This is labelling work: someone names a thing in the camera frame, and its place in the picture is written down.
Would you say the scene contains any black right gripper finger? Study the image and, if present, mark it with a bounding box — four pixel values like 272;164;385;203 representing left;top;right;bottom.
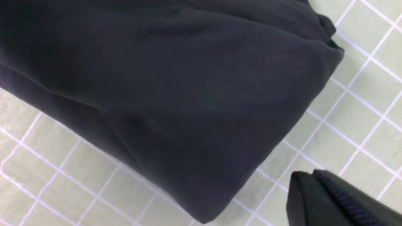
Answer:
286;169;402;226

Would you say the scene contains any dark gray long-sleeve top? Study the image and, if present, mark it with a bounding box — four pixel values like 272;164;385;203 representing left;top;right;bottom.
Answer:
1;0;344;224

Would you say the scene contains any green grid cutting mat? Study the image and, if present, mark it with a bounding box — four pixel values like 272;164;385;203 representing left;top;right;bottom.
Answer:
0;0;402;226

